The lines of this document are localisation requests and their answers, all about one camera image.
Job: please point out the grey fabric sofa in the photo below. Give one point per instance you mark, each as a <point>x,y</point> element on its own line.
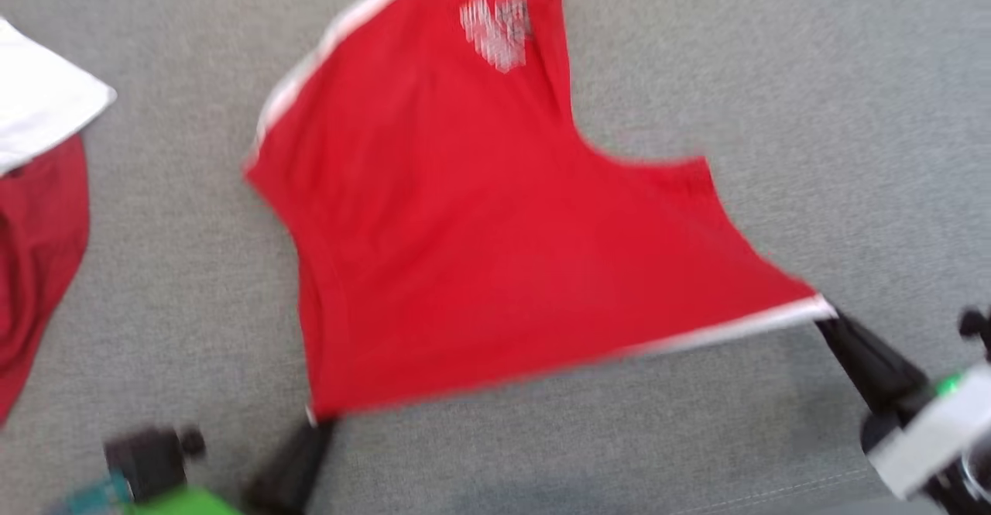
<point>813,73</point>

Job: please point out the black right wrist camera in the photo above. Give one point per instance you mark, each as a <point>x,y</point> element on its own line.
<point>977,323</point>

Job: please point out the red jersey with white sleeves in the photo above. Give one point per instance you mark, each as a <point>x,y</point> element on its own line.
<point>39,228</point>

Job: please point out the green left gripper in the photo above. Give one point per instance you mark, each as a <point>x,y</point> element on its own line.
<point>186,503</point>

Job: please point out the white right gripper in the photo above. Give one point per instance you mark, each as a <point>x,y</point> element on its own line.
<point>937,430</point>

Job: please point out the red shorts with white trim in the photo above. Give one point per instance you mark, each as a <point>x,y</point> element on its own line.
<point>464,228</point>

